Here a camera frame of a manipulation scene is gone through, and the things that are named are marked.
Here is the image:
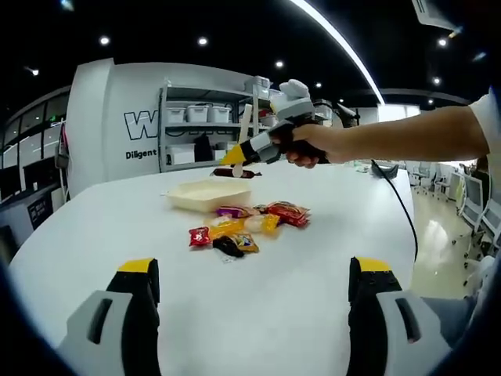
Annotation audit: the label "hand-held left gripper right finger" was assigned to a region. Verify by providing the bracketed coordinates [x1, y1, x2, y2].
[348, 256, 453, 376]

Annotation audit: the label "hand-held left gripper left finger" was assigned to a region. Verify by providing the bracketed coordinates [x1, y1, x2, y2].
[58, 257, 161, 376]

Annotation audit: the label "long red snack bar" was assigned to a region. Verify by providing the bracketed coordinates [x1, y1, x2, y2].
[209, 167, 262, 179]

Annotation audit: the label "cream hexagonal food container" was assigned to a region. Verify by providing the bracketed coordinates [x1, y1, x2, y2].
[160, 179, 252, 213]

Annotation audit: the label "yellow cake snack packet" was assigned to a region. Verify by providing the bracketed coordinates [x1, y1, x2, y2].
[243, 214, 281, 236]
[206, 219, 240, 240]

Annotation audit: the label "black snack packet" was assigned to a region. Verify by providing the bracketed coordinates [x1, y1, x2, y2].
[212, 236, 246, 264]

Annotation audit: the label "small red snack packet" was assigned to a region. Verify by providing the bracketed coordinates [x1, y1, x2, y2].
[189, 226, 212, 248]

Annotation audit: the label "person's right hand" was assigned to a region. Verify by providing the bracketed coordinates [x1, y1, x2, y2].
[284, 123, 353, 170]

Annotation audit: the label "grey metal shelving rack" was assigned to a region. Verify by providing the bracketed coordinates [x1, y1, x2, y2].
[158, 85, 259, 173]
[244, 76, 333, 136]

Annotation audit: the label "black bag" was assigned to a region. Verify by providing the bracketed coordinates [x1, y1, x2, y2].
[193, 135, 214, 162]

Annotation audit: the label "person's blue jeans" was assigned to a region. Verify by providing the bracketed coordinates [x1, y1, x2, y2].
[421, 295, 478, 349]

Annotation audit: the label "white cardboard box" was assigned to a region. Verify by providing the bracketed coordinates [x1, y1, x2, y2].
[166, 143, 196, 165]

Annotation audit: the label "long ceiling light strip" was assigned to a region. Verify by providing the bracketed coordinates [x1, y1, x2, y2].
[289, 0, 384, 105]

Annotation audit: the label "dark reception counter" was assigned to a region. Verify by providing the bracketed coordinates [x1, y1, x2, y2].
[0, 183, 66, 244]

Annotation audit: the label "white office chair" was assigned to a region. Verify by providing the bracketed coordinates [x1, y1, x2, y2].
[457, 174, 501, 271]

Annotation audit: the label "ceiling air conditioner unit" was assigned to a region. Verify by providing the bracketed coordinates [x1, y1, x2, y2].
[413, 0, 465, 29]

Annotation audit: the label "black monitor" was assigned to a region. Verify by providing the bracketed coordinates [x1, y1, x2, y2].
[0, 166, 20, 197]
[23, 160, 59, 189]

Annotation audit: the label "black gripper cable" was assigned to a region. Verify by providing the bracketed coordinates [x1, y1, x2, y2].
[369, 158, 420, 264]

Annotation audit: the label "hanging bag with straps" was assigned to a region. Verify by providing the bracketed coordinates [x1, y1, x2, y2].
[54, 119, 74, 201]

